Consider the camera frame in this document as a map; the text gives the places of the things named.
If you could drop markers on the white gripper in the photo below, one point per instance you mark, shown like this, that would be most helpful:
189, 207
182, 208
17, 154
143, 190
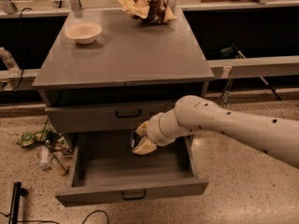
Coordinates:
153, 129

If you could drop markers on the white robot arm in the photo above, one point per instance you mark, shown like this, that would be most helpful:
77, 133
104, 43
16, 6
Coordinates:
191, 114

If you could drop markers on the closed grey upper drawer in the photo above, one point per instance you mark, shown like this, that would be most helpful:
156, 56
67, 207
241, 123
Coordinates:
109, 117

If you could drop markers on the open grey lower drawer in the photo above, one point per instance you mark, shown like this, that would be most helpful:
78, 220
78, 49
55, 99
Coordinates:
105, 170

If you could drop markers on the grey drawer cabinet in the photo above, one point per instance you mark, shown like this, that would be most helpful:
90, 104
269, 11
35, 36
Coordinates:
129, 62

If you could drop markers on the clear plastic cup on floor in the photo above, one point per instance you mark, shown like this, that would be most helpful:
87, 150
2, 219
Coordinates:
56, 162

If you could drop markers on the green snack bag on floor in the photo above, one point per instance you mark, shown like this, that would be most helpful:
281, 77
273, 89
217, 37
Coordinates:
28, 139

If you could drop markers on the small bottle on floor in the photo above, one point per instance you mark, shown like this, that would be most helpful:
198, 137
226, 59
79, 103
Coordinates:
45, 151

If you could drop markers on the white paper bowl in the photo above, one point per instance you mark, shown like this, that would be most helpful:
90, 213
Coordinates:
83, 33

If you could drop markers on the crumpled brown chip bag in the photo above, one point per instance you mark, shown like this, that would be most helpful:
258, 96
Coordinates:
148, 11

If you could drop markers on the black stand on floor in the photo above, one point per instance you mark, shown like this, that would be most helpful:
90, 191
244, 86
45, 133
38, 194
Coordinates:
17, 192

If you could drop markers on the clear plastic water bottle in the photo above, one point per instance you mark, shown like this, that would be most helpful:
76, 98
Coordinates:
10, 63

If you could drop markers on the grey metal rail left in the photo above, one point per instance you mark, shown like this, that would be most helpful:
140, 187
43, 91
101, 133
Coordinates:
21, 83

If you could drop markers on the grey metal rail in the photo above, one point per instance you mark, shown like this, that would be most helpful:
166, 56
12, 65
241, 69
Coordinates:
21, 83
255, 67

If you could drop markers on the grey metal rail right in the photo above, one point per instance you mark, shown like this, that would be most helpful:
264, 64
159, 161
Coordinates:
255, 67

